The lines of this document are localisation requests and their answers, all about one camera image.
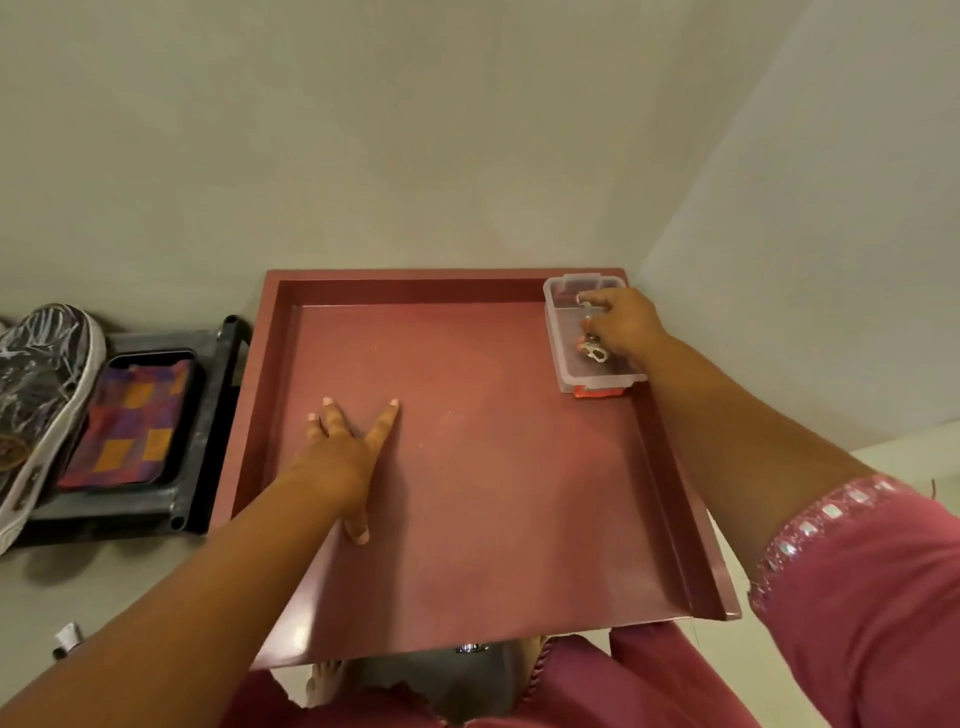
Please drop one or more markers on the black shoe rack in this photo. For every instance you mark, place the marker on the black shoe rack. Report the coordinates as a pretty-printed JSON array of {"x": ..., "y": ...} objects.
[{"x": 206, "y": 450}]

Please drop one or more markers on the silver key bunch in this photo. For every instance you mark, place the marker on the silver key bunch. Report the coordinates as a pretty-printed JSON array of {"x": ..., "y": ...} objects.
[{"x": 598, "y": 352}]

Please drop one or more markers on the clear plastic box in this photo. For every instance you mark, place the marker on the clear plastic box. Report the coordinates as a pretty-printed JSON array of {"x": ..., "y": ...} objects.
[{"x": 562, "y": 352}]

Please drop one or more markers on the person's left hand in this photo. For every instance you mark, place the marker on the person's left hand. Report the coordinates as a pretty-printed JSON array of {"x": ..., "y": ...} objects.
[{"x": 341, "y": 465}]

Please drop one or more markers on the red tray table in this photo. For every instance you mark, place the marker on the red tray table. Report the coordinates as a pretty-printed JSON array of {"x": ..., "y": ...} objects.
[{"x": 487, "y": 465}]

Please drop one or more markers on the person's right hand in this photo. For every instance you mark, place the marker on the person's right hand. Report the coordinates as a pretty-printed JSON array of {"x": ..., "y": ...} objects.
[{"x": 630, "y": 322}]

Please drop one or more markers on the person's right forearm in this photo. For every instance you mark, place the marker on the person's right forearm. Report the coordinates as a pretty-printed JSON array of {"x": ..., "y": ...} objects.
[{"x": 735, "y": 450}]

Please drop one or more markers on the pink embroidered tunic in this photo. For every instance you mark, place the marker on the pink embroidered tunic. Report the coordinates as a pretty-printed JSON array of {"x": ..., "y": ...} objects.
[{"x": 862, "y": 600}]

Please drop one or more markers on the purple orange checked cloth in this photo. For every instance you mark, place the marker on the purple orange checked cloth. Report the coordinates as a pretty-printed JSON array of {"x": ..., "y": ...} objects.
[{"x": 120, "y": 427}]

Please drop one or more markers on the dark grey sneaker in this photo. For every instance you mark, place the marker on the dark grey sneaker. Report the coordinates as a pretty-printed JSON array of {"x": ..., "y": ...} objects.
[{"x": 45, "y": 375}]

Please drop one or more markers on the black plastic tray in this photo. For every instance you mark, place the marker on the black plastic tray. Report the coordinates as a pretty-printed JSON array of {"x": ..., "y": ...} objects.
[{"x": 150, "y": 357}]

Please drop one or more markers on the person's left foot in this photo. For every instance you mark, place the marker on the person's left foot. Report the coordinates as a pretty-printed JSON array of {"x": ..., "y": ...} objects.
[{"x": 326, "y": 682}]

